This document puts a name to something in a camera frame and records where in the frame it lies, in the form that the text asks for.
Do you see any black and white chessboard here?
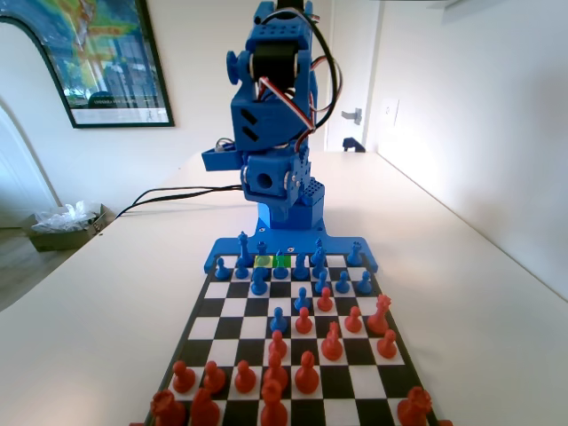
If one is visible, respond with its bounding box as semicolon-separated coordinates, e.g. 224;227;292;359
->
141;253;440;426

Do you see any red chess rook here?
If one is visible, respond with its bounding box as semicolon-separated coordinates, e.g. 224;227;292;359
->
397;385;433;426
149;389;186;426

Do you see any blue base mounting plate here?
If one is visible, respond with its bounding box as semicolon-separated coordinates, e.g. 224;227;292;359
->
202;221;381;274

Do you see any white door with lever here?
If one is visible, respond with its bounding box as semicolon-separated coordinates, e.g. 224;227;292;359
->
326;0;382;153

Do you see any framed map poster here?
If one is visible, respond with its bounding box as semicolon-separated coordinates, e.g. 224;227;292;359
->
0;0;176;130

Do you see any crumpled clear plastic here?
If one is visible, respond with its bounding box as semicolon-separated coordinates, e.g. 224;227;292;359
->
31;200;101;234

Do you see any cardboard box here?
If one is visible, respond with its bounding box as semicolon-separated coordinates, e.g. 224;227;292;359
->
24;202;117;253

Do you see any wrist camera in blue mount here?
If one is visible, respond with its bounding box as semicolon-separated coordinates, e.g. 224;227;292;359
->
201;139;244;172

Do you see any black power cable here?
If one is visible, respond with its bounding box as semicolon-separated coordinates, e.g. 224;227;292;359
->
115;185;244;218
132;184;244;206

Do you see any black camera cable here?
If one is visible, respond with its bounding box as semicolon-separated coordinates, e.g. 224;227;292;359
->
305;12;346;134

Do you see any white light switch plate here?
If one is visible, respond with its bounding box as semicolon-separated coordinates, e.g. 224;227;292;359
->
382;97;400;129

